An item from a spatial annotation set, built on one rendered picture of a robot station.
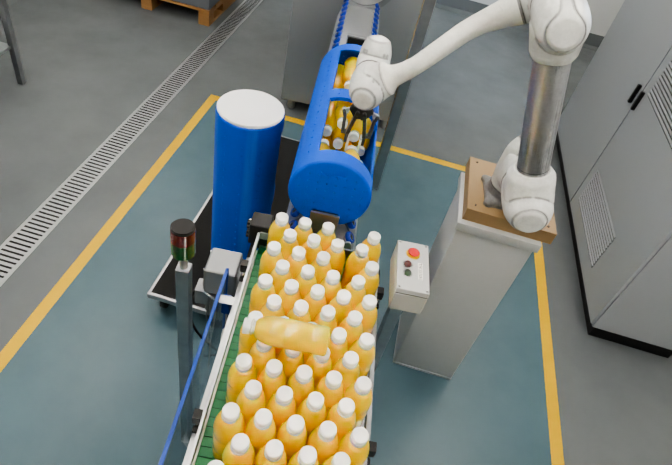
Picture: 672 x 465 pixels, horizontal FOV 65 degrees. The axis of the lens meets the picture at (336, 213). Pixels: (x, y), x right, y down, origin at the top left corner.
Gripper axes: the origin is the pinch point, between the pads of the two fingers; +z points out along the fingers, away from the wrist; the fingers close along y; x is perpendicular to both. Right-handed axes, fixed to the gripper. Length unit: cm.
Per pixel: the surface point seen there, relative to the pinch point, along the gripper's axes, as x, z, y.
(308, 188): 25.7, 3.8, 12.5
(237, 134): -10.8, 14.9, 45.1
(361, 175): 25.2, -6.0, -3.6
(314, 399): 100, 3, 0
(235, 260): 42, 28, 32
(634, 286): -28, 69, -158
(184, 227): 69, -12, 41
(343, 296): 69, 3, -4
